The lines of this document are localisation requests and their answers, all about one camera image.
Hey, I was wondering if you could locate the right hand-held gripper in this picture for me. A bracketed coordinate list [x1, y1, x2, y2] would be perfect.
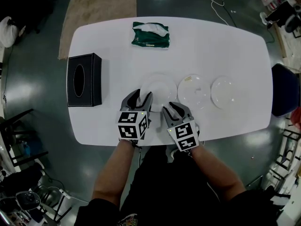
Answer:
[162, 101, 200, 153]

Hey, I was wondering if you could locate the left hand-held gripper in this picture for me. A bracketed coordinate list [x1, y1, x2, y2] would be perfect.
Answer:
[116, 89, 154, 141]

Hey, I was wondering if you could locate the plain white plate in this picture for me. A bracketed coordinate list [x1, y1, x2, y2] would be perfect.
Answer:
[211, 75, 238, 110]
[140, 73, 177, 113]

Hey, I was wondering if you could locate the white plate with sticker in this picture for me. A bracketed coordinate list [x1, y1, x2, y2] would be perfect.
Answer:
[177, 73, 211, 110]

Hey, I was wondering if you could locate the person's right forearm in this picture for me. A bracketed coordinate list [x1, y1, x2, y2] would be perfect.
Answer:
[190, 145, 246, 202]

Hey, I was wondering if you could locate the person's left forearm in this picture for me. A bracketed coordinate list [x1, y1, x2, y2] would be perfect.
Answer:
[91, 139, 140, 207]

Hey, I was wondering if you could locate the black leather tissue box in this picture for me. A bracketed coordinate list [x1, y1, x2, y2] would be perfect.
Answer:
[67, 53, 103, 107]

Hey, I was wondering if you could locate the green tissue packet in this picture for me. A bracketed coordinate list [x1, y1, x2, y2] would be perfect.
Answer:
[131, 21, 170, 49]

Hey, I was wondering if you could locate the person's black clothing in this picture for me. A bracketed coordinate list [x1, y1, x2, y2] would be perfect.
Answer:
[74, 145, 284, 226]

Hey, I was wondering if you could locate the brown floor rug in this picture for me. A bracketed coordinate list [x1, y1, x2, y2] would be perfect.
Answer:
[57, 0, 138, 61]

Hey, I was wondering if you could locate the dark blue chair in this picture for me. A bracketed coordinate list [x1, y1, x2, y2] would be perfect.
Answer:
[270, 63, 301, 118]

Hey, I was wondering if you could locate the white power strip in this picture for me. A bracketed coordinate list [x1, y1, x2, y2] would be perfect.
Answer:
[58, 188, 71, 200]

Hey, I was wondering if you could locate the red bag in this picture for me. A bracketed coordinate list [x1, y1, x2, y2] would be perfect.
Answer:
[291, 108, 301, 127]

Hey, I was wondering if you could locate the wooden plank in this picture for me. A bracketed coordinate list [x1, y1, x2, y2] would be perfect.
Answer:
[274, 27, 287, 59]

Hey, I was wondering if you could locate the black office chair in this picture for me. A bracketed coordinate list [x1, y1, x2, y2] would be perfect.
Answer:
[9, 0, 56, 34]

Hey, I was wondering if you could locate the dark floor cable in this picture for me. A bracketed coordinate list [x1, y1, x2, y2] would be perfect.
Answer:
[221, 3, 276, 45]

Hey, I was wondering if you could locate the metal frame rack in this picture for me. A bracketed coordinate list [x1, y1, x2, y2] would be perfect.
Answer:
[268, 116, 301, 198]

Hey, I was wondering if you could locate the white floor cable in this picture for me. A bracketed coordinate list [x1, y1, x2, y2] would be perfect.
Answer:
[205, 0, 237, 27]

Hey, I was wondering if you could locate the black frame chair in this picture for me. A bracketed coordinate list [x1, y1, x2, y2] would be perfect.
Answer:
[0, 108, 49, 168]

